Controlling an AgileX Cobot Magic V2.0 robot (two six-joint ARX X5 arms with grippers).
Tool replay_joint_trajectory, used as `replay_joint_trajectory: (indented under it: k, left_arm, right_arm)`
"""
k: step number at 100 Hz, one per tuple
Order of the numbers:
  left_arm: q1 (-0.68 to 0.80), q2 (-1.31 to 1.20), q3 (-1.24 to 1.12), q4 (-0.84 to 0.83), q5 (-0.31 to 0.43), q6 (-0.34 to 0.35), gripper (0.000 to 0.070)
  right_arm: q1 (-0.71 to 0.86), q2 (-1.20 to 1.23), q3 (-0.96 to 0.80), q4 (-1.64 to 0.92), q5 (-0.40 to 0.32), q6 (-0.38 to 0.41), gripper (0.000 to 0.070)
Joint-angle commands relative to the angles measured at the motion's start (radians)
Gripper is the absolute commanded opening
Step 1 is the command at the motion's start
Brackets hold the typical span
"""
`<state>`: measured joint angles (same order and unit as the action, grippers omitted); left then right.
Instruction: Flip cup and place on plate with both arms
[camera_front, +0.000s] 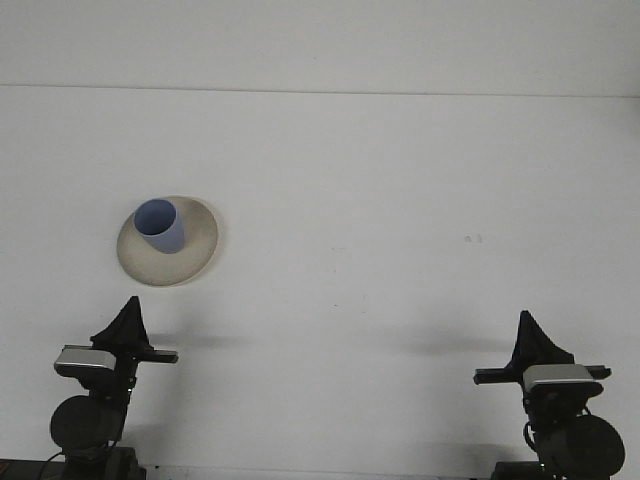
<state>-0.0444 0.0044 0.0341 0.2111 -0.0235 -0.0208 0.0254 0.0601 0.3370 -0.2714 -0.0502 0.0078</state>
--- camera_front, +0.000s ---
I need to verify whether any pale round plate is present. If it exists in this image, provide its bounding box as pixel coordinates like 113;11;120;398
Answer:
116;194;224;288

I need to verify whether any pale blue cup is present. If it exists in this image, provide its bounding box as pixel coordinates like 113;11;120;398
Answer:
133;198;187;255

